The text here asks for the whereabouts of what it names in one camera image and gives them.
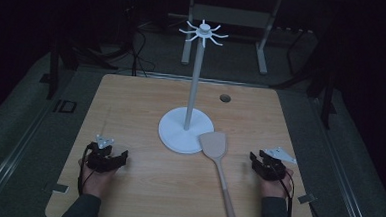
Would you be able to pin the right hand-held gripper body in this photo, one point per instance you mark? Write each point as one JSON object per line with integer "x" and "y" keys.
{"x": 274, "y": 167}

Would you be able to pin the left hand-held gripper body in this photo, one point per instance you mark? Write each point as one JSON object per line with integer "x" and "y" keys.
{"x": 102, "y": 160}

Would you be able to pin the beige spatula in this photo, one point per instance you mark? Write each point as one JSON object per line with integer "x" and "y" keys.
{"x": 218, "y": 163}

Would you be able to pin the white hook rack stand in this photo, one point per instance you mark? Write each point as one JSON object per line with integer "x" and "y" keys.
{"x": 192, "y": 98}

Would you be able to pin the person's right hand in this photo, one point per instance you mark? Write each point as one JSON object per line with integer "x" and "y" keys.
{"x": 274, "y": 188}

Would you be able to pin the person's left hand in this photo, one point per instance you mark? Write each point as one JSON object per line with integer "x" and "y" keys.
{"x": 97, "y": 182}

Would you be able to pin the metal table clip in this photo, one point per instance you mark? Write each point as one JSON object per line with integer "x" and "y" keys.
{"x": 307, "y": 198}
{"x": 60, "y": 189}

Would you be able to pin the black stand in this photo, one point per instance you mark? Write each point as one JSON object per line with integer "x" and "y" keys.
{"x": 53, "y": 74}
{"x": 327, "y": 95}

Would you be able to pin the white desk frame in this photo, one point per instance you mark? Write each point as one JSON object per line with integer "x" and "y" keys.
{"x": 230, "y": 18}

